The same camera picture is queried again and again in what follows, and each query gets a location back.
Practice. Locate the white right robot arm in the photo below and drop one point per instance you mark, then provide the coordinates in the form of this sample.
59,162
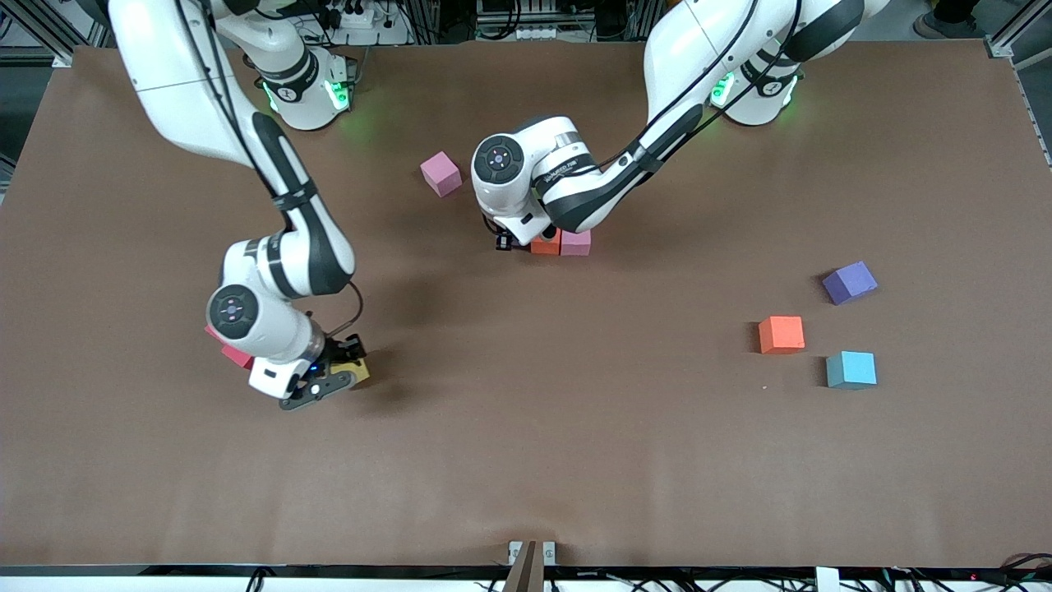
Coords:
232,311

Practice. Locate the blue foam cube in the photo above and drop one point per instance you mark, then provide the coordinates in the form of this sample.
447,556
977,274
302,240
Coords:
851,369

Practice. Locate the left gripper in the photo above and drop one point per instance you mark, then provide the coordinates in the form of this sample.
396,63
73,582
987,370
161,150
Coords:
503,242

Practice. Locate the pink foam cube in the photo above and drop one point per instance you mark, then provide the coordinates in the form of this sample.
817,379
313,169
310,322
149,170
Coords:
441,173
575,243

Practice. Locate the grey electronics unit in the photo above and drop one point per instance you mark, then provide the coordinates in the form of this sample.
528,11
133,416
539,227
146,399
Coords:
526,16

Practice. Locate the yellow foam cube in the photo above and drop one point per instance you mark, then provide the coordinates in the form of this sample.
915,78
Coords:
360,372

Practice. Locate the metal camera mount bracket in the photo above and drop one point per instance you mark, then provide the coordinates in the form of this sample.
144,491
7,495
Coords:
532,563

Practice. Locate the paper table cover sheet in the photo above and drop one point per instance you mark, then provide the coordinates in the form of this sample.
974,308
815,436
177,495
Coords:
526,452

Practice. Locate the aluminium frame profile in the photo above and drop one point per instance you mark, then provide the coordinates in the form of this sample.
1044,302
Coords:
1015,33
49,25

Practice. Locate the small white box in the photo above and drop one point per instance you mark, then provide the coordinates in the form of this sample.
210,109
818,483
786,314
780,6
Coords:
828,580

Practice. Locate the red foam cube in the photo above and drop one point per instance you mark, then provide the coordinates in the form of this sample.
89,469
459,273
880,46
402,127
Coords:
237,357
210,332

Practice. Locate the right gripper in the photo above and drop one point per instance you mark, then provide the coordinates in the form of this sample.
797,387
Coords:
342,349

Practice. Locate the white power strip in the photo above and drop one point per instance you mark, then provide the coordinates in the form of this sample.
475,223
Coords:
353,16

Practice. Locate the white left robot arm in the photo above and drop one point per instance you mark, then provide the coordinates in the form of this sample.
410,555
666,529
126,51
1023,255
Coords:
499,159

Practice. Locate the purple foam cube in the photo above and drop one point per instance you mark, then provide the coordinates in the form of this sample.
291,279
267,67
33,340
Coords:
850,282

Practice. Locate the orange foam cube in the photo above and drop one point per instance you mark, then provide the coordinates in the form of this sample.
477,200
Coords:
782,335
542,250

